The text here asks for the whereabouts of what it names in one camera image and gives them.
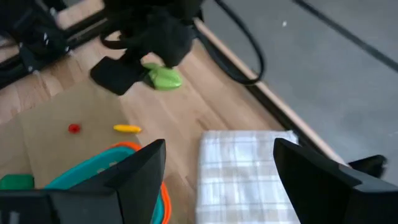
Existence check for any white plaid dish towel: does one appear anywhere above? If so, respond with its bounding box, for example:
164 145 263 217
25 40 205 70
195 129 301 224

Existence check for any black metal table frame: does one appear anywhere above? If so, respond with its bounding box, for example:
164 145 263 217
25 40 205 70
58 9 388 179

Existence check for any teal basket with orange rim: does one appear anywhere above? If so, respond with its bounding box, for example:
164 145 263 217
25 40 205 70
45 141 172 224

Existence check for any dark green toy bell pepper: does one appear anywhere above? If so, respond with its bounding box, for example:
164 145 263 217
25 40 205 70
0 174 35 190

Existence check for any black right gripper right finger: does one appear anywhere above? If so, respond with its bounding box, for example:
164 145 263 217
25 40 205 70
273 138 363 224

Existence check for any light green toy lettuce leaf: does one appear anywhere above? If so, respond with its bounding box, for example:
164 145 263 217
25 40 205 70
142 63 183 91

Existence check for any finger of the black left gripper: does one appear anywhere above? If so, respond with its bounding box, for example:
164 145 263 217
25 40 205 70
90 55 149 96
155 34 195 68

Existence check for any tan burlap cloth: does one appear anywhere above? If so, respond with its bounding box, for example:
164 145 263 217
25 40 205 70
0 79 141 190

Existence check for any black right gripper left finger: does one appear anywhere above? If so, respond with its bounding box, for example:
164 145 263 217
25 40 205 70
74 139 167 224

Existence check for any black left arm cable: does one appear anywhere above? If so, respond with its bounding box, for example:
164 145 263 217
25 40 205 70
198 0 266 85

